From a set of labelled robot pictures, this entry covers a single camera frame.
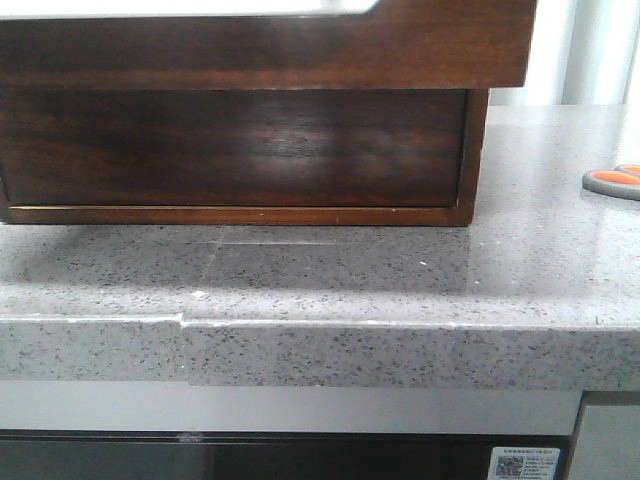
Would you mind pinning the black appliance under counter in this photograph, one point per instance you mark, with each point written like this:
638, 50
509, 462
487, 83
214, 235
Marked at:
34, 454

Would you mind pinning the white QR code label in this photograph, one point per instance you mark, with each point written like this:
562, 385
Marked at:
523, 463

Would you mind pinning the grey orange handled scissors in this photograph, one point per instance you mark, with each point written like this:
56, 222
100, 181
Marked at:
620, 182

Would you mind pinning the grey cabinet door panel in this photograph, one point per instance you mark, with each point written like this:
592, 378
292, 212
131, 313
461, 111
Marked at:
607, 437

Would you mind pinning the dark wooden drawer cabinet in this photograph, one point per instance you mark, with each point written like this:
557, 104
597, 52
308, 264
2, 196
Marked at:
271, 157

